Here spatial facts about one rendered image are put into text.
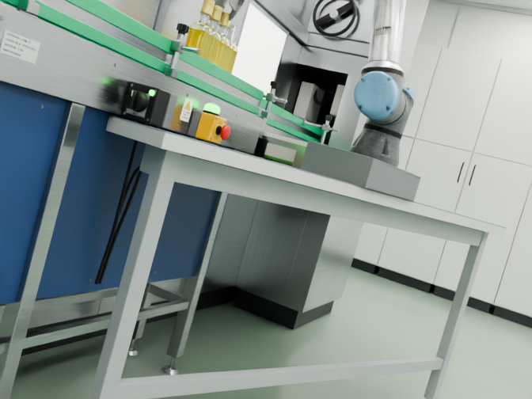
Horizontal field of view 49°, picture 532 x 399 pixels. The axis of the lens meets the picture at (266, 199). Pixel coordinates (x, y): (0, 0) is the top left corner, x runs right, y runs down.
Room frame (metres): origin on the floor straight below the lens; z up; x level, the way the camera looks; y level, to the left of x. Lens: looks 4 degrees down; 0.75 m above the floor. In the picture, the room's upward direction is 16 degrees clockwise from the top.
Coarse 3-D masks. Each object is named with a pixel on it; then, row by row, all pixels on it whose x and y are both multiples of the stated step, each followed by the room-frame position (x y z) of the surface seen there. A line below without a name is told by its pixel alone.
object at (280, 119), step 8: (264, 104) 2.23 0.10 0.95; (272, 104) 2.29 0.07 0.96; (272, 112) 2.32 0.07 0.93; (280, 112) 2.38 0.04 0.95; (288, 112) 2.46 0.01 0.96; (272, 120) 2.33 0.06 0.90; (280, 120) 2.41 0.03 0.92; (288, 120) 2.49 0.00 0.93; (296, 120) 2.56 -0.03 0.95; (280, 128) 2.42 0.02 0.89; (288, 128) 2.50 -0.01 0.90; (296, 128) 2.59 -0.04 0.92; (304, 128) 2.68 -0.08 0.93; (312, 128) 2.76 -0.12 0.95; (296, 136) 2.62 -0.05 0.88; (304, 136) 2.69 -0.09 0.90; (312, 136) 2.80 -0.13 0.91; (320, 136) 2.90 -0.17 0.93; (328, 136) 3.00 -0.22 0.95
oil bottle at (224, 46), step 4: (220, 36) 1.87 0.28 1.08; (224, 36) 1.88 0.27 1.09; (224, 40) 1.87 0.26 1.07; (228, 40) 1.90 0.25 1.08; (220, 44) 1.87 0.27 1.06; (224, 44) 1.88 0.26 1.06; (228, 44) 1.90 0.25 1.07; (220, 48) 1.87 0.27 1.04; (224, 48) 1.89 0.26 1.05; (228, 48) 1.91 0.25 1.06; (220, 52) 1.87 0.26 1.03; (224, 52) 1.89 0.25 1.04; (216, 56) 1.87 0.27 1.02; (220, 56) 1.88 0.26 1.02; (224, 56) 1.90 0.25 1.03; (216, 60) 1.87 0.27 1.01; (220, 60) 1.88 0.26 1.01; (224, 60) 1.90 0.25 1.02; (216, 64) 1.87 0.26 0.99; (220, 64) 1.89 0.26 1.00; (224, 64) 1.91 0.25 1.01
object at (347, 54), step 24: (360, 0) 2.81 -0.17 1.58; (408, 0) 3.00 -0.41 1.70; (312, 24) 2.89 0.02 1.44; (360, 24) 2.80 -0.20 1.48; (408, 24) 3.12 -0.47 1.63; (312, 48) 2.87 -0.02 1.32; (336, 48) 2.83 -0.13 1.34; (360, 48) 2.78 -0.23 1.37; (408, 48) 3.26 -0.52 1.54; (312, 72) 3.03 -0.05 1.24; (336, 72) 2.84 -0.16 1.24; (360, 72) 2.77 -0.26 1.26
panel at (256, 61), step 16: (256, 16) 2.35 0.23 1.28; (256, 32) 2.38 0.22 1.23; (272, 32) 2.51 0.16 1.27; (240, 48) 2.29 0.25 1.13; (256, 48) 2.42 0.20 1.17; (272, 48) 2.55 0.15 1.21; (240, 64) 2.33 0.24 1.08; (256, 64) 2.45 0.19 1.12; (272, 64) 2.59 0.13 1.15; (256, 80) 2.49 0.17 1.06; (272, 80) 2.63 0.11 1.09
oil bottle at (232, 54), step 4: (232, 40) 1.95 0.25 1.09; (232, 44) 1.93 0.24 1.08; (236, 44) 1.95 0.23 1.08; (232, 48) 1.93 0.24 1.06; (236, 48) 1.95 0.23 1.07; (228, 52) 1.92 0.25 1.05; (232, 52) 1.94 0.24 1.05; (236, 52) 1.96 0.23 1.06; (228, 56) 1.92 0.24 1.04; (232, 56) 1.94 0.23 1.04; (236, 56) 1.97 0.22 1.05; (228, 60) 1.93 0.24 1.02; (232, 60) 1.95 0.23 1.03; (228, 64) 1.93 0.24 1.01; (232, 64) 1.96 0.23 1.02; (224, 68) 1.92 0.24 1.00; (228, 68) 1.94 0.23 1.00; (232, 68) 1.96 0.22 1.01
